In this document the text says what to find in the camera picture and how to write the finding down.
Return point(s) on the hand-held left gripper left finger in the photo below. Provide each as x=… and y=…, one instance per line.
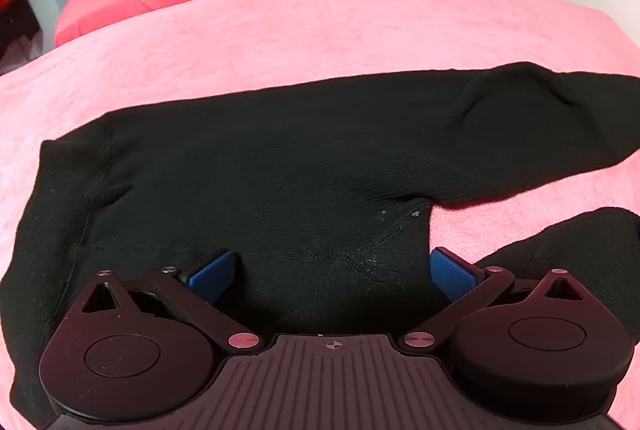
x=215, y=277

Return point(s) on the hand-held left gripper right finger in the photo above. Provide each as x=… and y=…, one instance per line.
x=452, y=277

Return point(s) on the black pants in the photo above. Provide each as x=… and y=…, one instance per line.
x=275, y=160

